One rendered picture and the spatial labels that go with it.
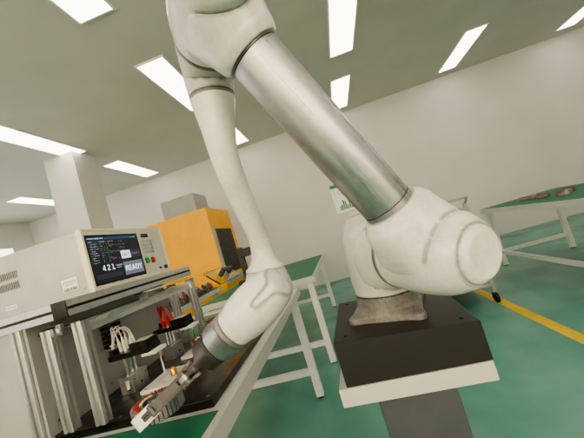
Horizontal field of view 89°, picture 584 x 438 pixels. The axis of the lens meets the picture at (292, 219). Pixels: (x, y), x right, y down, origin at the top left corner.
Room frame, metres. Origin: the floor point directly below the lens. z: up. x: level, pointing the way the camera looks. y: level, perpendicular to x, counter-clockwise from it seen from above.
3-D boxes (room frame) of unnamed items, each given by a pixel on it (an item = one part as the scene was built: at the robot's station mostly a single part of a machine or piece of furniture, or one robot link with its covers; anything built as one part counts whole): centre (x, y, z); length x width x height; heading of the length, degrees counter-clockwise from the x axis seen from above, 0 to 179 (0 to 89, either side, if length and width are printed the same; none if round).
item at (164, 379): (1.00, 0.52, 0.78); 0.15 x 0.15 x 0.01; 82
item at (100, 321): (1.13, 0.60, 1.03); 0.62 x 0.01 x 0.03; 172
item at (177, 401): (0.71, 0.42, 0.82); 0.11 x 0.11 x 0.04
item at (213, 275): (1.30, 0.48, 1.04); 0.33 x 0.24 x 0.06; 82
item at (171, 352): (1.26, 0.63, 0.80); 0.08 x 0.05 x 0.06; 172
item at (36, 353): (1.15, 0.75, 0.92); 0.66 x 0.01 x 0.30; 172
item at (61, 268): (1.17, 0.82, 1.22); 0.44 x 0.39 x 0.20; 172
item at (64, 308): (1.16, 0.82, 1.09); 0.68 x 0.44 x 0.05; 172
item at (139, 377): (1.02, 0.66, 0.80); 0.08 x 0.05 x 0.06; 172
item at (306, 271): (3.50, 0.38, 0.38); 1.85 x 1.10 x 0.75; 172
